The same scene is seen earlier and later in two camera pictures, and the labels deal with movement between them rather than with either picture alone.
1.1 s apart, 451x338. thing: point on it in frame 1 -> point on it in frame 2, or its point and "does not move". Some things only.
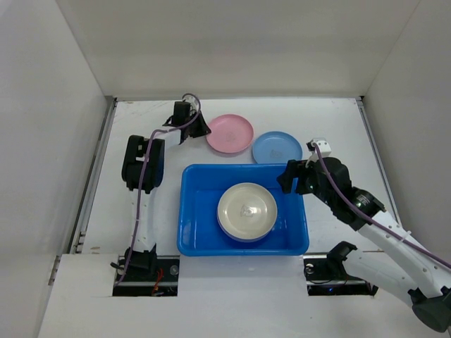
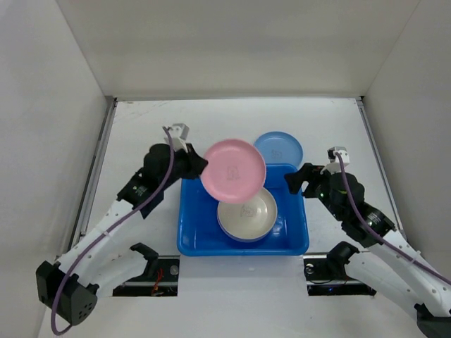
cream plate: x=246 y=210 does not move
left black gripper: x=204 y=129 -> x=196 y=162
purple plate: x=227 y=235 does not move
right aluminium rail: x=379 y=160 does not move
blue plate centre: x=276 y=147 does not move
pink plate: x=230 y=134 -> x=235 y=170
